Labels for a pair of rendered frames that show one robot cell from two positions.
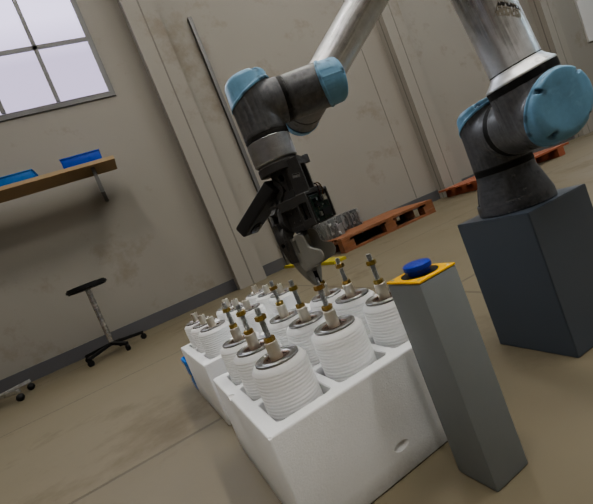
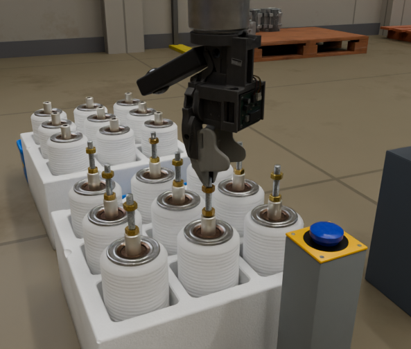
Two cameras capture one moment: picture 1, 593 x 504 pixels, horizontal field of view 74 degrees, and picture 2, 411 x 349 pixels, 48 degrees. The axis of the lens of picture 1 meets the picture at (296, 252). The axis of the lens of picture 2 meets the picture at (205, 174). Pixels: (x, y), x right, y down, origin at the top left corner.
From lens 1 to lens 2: 0.18 m
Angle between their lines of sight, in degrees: 19
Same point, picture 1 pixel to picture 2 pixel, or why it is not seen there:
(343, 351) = (207, 268)
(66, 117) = not seen: outside the picture
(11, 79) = not seen: outside the picture
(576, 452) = not seen: outside the picture
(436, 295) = (331, 277)
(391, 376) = (246, 308)
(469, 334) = (344, 318)
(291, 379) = (141, 285)
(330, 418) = (168, 334)
